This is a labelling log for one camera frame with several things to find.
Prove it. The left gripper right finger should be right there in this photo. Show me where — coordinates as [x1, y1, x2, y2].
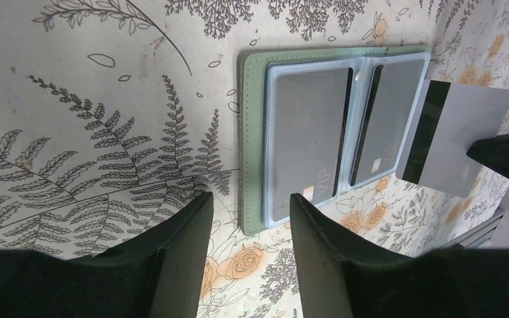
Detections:
[289, 193, 414, 318]

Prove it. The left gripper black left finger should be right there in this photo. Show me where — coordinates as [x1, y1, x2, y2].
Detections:
[91, 191, 215, 318]

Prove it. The white card with black stripe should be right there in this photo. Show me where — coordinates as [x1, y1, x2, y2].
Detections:
[396, 79, 509, 198]

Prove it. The dark grey credit card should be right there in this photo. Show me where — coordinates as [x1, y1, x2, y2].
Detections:
[349, 60, 425, 187]
[266, 67, 353, 226]

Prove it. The grey-green card holder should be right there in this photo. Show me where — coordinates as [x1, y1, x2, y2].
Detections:
[238, 44, 432, 237]

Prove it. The floral table mat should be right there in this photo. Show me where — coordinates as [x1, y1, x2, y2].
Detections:
[0, 1, 509, 317]

